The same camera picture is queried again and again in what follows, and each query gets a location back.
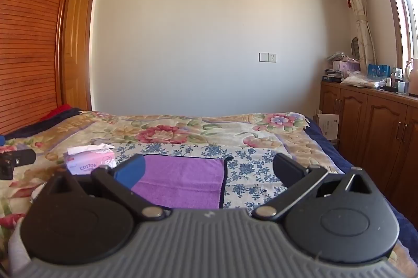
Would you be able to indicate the wooden door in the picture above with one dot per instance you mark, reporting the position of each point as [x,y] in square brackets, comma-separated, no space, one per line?
[76,46]

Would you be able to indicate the floral quilt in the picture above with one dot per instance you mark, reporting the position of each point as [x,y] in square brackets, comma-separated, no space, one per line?
[196,131]

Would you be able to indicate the wooden framed window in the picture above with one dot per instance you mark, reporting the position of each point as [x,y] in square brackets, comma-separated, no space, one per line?
[406,3]

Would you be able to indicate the cardboard box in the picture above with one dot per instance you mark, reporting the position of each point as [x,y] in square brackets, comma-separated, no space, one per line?
[328,126]

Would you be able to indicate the wooden cabinet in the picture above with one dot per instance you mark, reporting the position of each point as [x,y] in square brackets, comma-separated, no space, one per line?
[375,121]

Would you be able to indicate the wooden slatted wardrobe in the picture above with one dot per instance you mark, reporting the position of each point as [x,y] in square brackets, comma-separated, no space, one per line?
[29,36]

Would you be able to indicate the clear plastic bag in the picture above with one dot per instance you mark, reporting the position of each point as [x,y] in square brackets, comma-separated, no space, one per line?
[361,79]

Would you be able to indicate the dark navy cloth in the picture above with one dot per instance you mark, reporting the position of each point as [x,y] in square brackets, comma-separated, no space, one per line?
[39,124]

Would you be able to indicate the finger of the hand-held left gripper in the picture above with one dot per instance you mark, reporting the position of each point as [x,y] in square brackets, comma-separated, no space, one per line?
[19,156]

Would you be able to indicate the white wall outlet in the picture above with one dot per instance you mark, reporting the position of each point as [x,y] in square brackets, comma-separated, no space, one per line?
[267,57]

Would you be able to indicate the pink packet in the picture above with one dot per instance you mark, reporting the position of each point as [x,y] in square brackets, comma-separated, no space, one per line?
[345,66]

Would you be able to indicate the small white bottle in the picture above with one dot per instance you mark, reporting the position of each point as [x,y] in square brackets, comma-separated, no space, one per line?
[388,82]

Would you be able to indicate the navy blue bed sheet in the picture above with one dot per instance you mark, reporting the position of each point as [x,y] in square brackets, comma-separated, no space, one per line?
[346,160]

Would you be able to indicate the purple towel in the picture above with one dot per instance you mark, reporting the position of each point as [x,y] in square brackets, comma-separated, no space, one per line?
[183,176]

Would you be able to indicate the blue floral white cloth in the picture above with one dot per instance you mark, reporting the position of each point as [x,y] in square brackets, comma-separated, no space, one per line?
[248,167]

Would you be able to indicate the pink tissue box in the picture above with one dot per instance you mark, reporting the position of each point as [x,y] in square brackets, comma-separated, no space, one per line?
[88,164]

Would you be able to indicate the red cloth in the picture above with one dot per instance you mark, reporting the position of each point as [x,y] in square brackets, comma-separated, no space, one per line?
[57,111]

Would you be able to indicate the beige patterned curtain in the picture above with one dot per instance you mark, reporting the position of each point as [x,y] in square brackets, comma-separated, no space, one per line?
[357,3]

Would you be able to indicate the blue box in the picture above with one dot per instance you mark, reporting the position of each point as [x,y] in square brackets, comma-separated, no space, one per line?
[378,70]

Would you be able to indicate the pink thermos jug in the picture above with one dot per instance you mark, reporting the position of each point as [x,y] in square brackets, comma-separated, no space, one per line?
[412,75]

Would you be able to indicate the stack of books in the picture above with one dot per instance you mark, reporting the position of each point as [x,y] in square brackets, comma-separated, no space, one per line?
[330,76]

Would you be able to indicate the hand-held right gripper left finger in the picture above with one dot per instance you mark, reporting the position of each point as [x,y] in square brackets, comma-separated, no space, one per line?
[132,170]

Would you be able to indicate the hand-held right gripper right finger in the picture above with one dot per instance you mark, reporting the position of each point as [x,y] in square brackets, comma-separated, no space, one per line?
[289,167]

